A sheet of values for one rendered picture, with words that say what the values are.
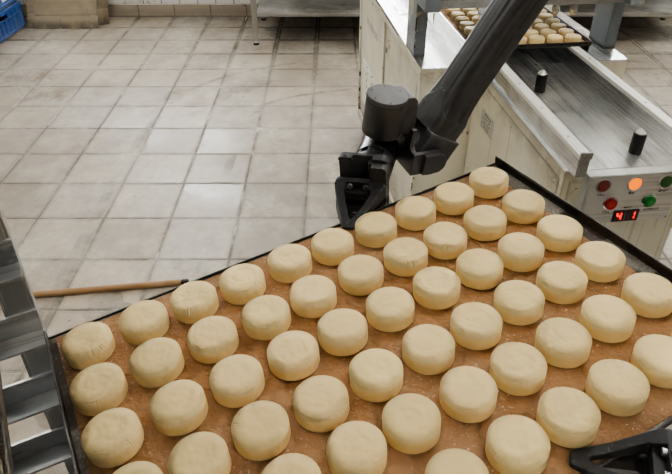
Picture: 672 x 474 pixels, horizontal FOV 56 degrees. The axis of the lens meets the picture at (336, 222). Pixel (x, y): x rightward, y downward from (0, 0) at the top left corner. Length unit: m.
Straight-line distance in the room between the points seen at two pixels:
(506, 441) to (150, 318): 0.37
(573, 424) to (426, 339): 0.15
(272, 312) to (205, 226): 2.20
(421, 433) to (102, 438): 0.27
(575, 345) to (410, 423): 0.18
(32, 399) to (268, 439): 0.33
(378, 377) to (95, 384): 0.26
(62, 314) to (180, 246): 0.54
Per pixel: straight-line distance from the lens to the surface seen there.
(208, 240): 2.75
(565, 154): 1.63
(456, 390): 0.58
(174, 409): 0.60
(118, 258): 2.75
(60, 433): 0.86
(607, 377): 0.61
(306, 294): 0.67
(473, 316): 0.64
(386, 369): 0.59
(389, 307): 0.65
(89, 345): 0.68
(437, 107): 0.91
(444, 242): 0.72
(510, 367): 0.60
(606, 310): 0.67
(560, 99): 2.00
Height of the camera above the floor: 1.60
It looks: 35 degrees down
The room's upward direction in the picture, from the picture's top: straight up
